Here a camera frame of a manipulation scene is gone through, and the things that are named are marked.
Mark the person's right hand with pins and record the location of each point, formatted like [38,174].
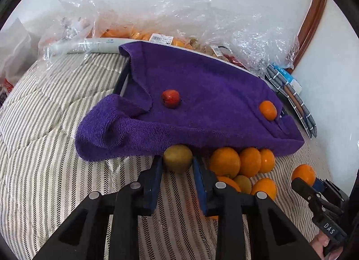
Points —
[319,242]

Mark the clear bag of oranges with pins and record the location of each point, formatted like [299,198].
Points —
[176,20]

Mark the red round fruit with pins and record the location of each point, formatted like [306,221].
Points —
[171,98]

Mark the large orange front left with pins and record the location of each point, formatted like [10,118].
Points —
[225,162]

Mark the clear bag of brown fruits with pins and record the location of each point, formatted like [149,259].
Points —
[256,37]

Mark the purple towel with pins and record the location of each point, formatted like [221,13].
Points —
[219,107]

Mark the blue white packet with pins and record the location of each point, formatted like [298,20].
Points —
[292,81]

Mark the green yellow round fruit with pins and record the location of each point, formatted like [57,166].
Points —
[178,158]

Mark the brown wooden door frame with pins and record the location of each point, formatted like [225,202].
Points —
[308,29]

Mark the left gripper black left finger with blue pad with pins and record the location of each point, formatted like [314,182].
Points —
[107,225]

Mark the white plastic bag left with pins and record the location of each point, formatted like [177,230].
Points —
[17,54]

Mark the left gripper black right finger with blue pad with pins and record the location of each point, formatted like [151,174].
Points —
[272,234]

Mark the striped quilted bed cover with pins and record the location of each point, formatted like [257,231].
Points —
[43,179]

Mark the white barcode price label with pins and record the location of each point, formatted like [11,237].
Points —
[161,39]

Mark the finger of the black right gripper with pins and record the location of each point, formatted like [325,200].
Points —
[309,194]

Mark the grey checked folded cloth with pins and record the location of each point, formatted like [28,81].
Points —
[283,86]

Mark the small yellow green fruit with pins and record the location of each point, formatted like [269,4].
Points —
[244,184]

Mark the white cardboard box edge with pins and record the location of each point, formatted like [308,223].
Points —
[58,49]

